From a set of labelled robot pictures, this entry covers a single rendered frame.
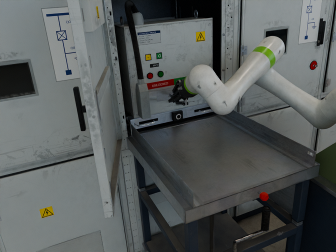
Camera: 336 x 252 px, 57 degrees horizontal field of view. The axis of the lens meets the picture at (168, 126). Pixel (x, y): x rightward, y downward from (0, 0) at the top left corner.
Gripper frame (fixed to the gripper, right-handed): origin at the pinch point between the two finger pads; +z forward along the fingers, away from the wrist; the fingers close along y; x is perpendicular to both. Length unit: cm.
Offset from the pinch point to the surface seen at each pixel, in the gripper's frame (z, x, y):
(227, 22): -11, 37, -33
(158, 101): 11.4, -3.8, -2.3
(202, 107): 14.6, 22.7, 5.6
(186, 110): 14.3, 12.3, 5.1
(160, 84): 6.6, -2.0, -10.5
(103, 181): -42, -49, 30
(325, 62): 5, 114, -5
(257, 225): 49, 58, 90
